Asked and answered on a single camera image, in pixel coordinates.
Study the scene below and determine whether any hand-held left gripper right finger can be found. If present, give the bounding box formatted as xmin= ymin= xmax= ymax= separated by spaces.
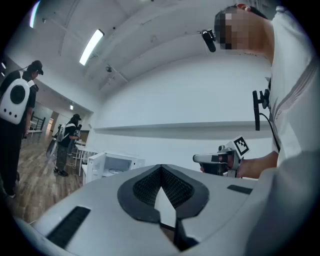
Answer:
xmin=161 ymin=164 xmax=260 ymax=253

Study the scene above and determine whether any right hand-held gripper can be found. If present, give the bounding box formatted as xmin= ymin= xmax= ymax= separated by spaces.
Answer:
xmin=192 ymin=134 xmax=251 ymax=178

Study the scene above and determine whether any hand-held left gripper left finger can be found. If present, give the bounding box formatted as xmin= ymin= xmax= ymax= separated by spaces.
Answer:
xmin=14 ymin=164 xmax=177 ymax=254

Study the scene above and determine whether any person's right forearm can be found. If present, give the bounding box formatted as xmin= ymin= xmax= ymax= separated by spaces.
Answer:
xmin=236 ymin=151 xmax=280 ymax=180

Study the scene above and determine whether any person's right hand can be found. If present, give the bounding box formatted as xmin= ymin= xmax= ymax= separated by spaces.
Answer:
xmin=217 ymin=154 xmax=235 ymax=173

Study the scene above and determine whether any white microwave oven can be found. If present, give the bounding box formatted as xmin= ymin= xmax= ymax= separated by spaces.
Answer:
xmin=86 ymin=150 xmax=146 ymax=185

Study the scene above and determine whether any white background table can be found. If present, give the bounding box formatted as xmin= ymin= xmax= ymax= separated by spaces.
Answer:
xmin=74 ymin=139 xmax=100 ymax=177

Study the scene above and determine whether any black chest-mounted screen device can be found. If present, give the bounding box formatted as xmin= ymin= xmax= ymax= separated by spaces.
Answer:
xmin=252 ymin=89 xmax=261 ymax=132

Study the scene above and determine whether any small white backpack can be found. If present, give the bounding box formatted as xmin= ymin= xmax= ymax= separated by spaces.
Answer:
xmin=57 ymin=123 xmax=71 ymax=143

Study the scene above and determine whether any person in white shirt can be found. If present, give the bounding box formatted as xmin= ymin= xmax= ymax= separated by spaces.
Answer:
xmin=270 ymin=6 xmax=320 ymax=168

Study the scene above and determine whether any white dome backpack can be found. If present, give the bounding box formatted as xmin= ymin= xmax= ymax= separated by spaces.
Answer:
xmin=0 ymin=71 xmax=36 ymax=126

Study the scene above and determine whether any person's head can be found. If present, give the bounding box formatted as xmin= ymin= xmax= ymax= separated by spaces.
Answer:
xmin=214 ymin=3 xmax=276 ymax=66

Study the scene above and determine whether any long ceiling light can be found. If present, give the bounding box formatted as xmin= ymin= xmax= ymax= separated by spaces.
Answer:
xmin=79 ymin=28 xmax=105 ymax=67

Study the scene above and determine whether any black chest device mount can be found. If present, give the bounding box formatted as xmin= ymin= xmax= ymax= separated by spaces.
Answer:
xmin=259 ymin=77 xmax=272 ymax=111

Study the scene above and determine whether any black head-mounted camera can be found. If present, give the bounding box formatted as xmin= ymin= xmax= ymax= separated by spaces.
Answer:
xmin=201 ymin=28 xmax=217 ymax=53

